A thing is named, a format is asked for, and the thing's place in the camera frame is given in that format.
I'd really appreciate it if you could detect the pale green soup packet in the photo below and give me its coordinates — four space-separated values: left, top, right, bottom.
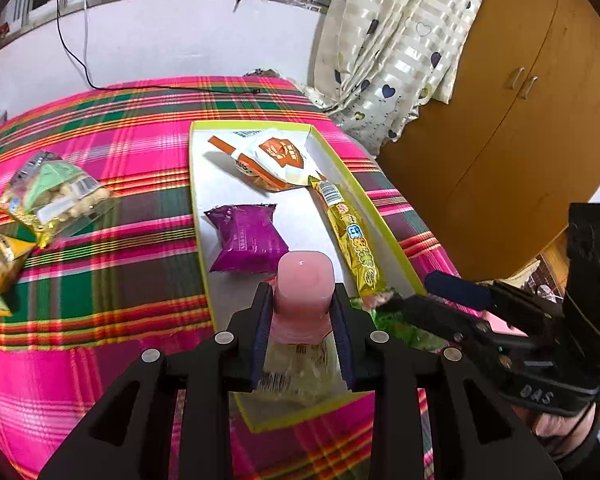
254 334 342 406

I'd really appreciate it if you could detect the long yellow snack bar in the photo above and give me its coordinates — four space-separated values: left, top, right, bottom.
309 177 393 310

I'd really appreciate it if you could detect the short yellow snack bar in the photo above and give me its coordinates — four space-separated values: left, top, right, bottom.
0 193 64 248

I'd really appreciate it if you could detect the dark clear snack packet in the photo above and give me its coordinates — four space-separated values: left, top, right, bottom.
12 151 61 182

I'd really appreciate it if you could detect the white charging cable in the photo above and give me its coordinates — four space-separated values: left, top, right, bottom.
76 0 94 86

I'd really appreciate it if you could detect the pink plaid tablecloth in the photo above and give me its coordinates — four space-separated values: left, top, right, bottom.
0 77 454 479

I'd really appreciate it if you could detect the black power cable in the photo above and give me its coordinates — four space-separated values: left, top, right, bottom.
54 0 262 96

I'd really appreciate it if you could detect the orange white snack packet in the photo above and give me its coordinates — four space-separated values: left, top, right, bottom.
209 128 326 192

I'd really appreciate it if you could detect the pink jelly cup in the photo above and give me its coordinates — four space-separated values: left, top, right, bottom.
271 250 335 344

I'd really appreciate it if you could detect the wooden wardrobe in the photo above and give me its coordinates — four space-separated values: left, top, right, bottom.
379 0 600 281

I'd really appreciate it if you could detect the green pea snack bag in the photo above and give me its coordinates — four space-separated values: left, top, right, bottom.
350 288 448 352

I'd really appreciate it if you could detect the clear bag of puffs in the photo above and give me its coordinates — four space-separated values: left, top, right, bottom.
0 159 112 232

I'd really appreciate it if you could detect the heart patterned curtain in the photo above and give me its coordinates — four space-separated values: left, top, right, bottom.
302 0 483 155

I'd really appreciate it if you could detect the person's right hand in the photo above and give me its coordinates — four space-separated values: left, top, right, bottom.
513 405 596 456

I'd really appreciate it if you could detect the purple snack packet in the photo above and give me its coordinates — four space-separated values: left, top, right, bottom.
204 204 289 274

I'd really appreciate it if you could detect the lime green cardboard tray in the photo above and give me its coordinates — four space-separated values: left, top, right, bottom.
187 119 429 435

